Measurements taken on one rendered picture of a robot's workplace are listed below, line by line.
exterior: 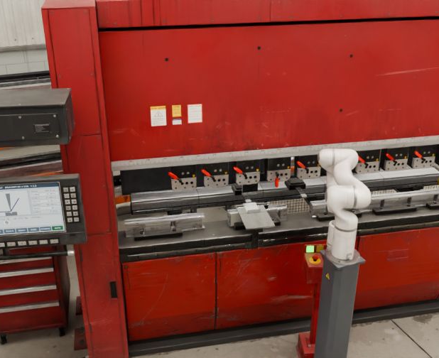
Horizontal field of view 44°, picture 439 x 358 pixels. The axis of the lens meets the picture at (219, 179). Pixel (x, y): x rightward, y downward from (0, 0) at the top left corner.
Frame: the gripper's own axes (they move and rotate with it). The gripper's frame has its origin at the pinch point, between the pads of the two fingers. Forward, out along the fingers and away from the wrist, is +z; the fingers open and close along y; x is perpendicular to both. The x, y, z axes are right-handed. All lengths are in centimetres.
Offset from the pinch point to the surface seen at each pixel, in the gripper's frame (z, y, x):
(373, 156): -51, -46, 33
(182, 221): -17, -26, -90
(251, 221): -24, -14, -49
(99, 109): -104, -4, -130
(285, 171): -46, -36, -25
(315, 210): -14.6, -38.9, -2.7
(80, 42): -138, -7, -136
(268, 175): -45, -35, -36
